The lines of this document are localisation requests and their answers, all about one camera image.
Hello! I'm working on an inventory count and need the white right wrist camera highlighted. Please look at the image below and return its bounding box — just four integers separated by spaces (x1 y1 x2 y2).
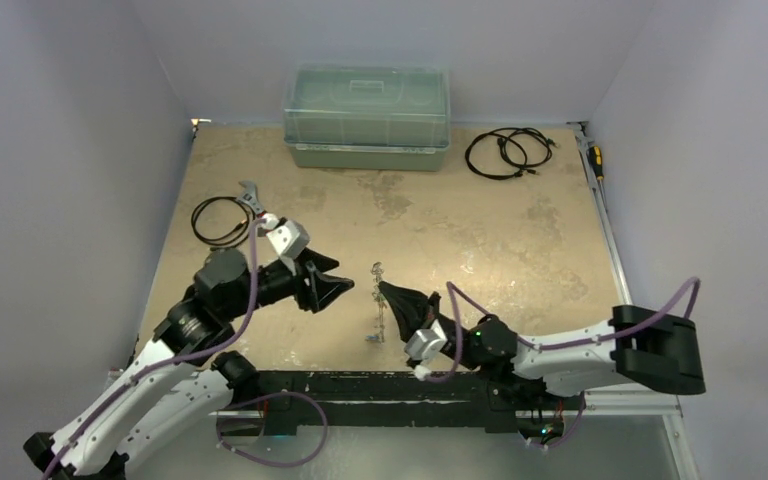
404 320 450 383

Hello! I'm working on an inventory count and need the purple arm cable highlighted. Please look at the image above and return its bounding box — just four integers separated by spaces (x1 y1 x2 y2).
39 218 269 480
423 276 702 386

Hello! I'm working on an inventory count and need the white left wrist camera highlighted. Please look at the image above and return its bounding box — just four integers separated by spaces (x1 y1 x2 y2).
257 214 310 259

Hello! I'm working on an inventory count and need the black metal base rail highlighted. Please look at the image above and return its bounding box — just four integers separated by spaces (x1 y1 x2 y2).
218 369 587 439

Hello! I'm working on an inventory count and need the black coiled cable left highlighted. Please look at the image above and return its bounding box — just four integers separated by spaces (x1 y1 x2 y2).
191 196 257 250

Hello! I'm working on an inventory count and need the large metal keyring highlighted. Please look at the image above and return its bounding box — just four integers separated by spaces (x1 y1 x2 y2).
366 261 386 344

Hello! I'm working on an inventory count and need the black coiled cable right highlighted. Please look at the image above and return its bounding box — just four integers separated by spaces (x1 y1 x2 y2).
464 127 558 181

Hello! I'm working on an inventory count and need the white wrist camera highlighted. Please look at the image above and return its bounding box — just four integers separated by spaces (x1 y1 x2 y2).
257 214 310 259
404 320 450 383

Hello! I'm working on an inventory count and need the yellow black screwdriver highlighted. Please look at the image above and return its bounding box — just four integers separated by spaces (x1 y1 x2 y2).
587 145 604 182

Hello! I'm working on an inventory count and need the green plastic storage box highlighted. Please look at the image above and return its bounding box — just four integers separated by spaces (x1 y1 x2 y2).
283 64 451 172

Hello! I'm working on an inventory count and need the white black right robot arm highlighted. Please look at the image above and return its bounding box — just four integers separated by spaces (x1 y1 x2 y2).
378 277 706 407

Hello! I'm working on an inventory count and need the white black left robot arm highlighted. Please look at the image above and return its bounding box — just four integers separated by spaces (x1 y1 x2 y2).
23 249 354 479

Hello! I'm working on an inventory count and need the red handled adjustable wrench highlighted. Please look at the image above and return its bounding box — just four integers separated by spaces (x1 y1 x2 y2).
236 180 267 217

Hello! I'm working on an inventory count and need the black coiled cable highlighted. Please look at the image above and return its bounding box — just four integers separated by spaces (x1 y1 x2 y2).
191 196 257 250
464 127 558 181

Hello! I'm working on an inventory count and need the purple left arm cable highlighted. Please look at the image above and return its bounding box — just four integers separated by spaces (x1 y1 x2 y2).
39 218 269 480

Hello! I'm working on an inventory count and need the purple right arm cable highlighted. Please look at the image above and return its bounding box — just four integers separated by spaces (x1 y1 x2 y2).
423 276 702 386

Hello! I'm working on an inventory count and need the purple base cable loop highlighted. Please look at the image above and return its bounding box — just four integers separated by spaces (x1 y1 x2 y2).
214 387 330 468

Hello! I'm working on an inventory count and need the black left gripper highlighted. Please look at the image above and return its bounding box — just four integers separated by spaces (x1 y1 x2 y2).
225 245 354 318

